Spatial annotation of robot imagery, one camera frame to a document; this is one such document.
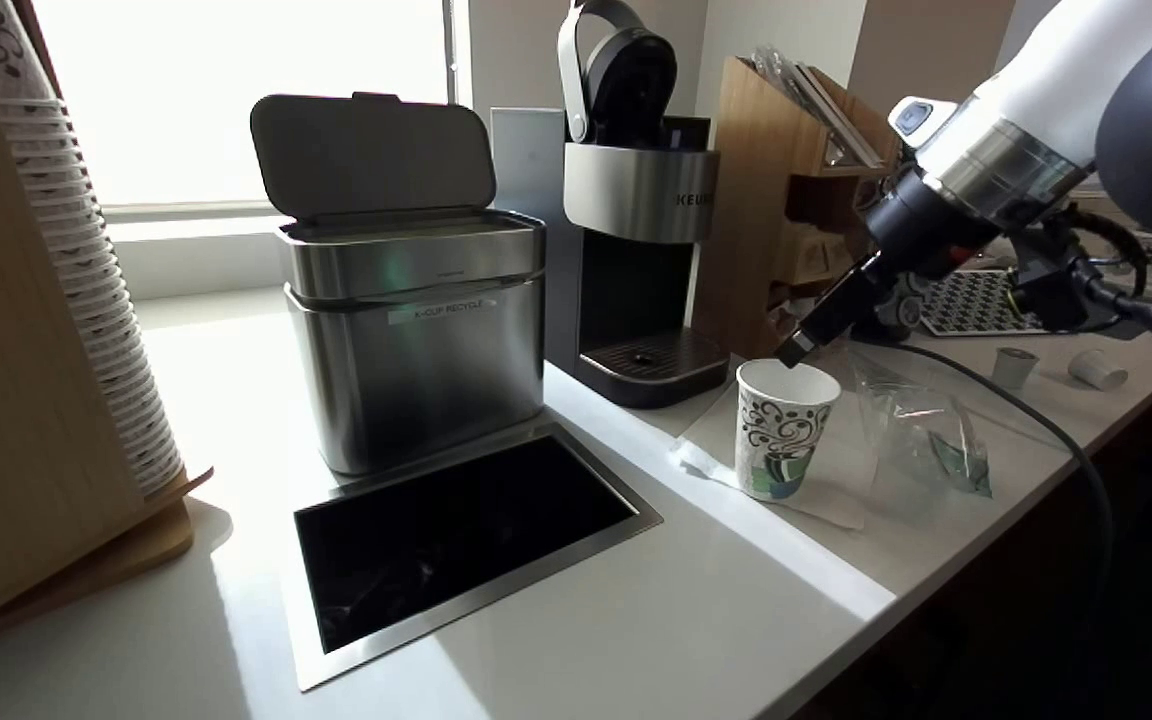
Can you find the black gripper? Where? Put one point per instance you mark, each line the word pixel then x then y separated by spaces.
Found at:
pixel 931 226

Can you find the printed white paper cup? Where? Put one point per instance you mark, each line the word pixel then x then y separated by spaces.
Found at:
pixel 786 434

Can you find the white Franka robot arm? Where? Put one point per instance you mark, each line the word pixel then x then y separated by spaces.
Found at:
pixel 1068 82

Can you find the dark counter base cabinet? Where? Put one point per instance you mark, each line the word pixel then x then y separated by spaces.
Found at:
pixel 1068 614

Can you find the steel framed counter waste chute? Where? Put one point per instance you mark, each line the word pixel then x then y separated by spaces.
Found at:
pixel 458 533

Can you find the wooden cup dispenser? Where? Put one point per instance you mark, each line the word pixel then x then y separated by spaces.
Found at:
pixel 3 401

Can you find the clear zip bag green seal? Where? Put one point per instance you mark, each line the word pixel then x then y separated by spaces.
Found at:
pixel 937 454

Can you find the white paper napkin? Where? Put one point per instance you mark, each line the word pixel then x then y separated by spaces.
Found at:
pixel 709 443

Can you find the black silver pod coffee machine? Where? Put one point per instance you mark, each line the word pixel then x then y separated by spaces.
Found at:
pixel 628 305

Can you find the clear plastic wrapped packets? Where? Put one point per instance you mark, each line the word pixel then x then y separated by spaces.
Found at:
pixel 779 77

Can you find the steel trash bin with lid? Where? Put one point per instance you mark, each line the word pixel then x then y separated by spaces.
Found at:
pixel 419 346

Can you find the bright window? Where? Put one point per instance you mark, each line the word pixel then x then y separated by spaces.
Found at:
pixel 242 92

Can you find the stack of paper cups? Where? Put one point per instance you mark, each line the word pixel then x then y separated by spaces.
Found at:
pixel 80 295

